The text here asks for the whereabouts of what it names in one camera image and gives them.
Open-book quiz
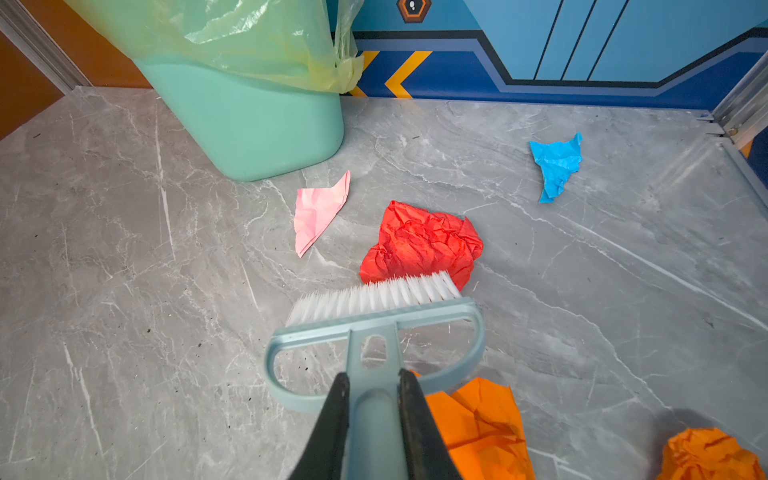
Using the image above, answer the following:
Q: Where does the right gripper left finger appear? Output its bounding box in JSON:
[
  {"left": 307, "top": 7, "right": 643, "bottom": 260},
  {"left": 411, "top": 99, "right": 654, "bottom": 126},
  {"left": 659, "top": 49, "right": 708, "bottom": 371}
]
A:
[{"left": 289, "top": 372, "right": 350, "bottom": 480}]

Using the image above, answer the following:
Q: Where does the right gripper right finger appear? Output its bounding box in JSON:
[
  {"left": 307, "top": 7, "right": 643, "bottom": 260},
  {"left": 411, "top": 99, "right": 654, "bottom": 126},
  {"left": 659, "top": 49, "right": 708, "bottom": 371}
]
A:
[{"left": 398, "top": 369, "right": 462, "bottom": 480}]

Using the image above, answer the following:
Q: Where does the teal hand brush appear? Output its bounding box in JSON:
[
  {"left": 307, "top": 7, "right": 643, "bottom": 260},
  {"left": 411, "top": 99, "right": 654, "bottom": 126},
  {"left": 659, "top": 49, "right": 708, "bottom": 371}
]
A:
[{"left": 263, "top": 271, "right": 486, "bottom": 479}]

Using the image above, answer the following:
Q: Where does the red paper scrap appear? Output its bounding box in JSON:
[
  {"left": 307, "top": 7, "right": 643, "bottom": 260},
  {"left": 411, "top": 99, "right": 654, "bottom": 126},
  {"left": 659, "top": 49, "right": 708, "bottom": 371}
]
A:
[{"left": 359, "top": 201, "right": 484, "bottom": 290}]

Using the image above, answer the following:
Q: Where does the pink paper scrap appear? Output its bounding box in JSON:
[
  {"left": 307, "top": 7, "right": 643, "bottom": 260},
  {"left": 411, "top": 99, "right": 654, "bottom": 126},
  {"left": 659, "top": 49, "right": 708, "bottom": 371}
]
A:
[{"left": 293, "top": 171, "right": 351, "bottom": 258}]

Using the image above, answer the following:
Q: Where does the orange paper scrap left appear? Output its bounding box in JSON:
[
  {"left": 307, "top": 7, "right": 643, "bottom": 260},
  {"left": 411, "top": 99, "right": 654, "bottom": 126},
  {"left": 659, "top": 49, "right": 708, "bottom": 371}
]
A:
[{"left": 426, "top": 378, "right": 536, "bottom": 480}]

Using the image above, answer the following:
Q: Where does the orange paper scrap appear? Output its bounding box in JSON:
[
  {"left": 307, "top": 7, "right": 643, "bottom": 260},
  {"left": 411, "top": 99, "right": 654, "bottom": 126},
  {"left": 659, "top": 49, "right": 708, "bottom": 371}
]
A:
[
  {"left": 426, "top": 378, "right": 536, "bottom": 480},
  {"left": 657, "top": 428, "right": 767, "bottom": 480}
]

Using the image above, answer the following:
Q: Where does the orange paper scrap right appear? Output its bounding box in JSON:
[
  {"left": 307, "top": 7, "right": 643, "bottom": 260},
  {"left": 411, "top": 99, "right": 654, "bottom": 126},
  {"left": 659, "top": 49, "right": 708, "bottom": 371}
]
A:
[{"left": 657, "top": 428, "right": 767, "bottom": 480}]

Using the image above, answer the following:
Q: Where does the blue paper scrap far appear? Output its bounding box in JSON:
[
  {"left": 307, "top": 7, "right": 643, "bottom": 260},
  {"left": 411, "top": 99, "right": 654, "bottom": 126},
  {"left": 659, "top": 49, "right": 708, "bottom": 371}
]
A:
[{"left": 529, "top": 133, "right": 583, "bottom": 204}]

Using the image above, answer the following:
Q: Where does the green trash bin with bag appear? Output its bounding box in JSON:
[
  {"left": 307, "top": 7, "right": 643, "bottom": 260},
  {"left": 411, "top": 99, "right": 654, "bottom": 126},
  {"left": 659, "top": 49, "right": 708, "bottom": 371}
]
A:
[{"left": 72, "top": 0, "right": 363, "bottom": 181}]

